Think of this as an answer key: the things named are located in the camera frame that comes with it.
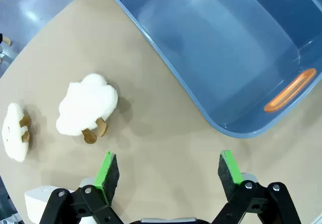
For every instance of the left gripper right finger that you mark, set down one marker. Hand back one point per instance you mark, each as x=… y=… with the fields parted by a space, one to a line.
x=227 y=176

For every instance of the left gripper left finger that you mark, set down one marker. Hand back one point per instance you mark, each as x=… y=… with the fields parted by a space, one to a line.
x=108 y=178

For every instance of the white digital clock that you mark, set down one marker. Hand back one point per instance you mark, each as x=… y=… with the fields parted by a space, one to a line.
x=35 y=204

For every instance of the white sheep plush toy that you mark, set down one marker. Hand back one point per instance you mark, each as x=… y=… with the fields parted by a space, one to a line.
x=13 y=133
x=85 y=103

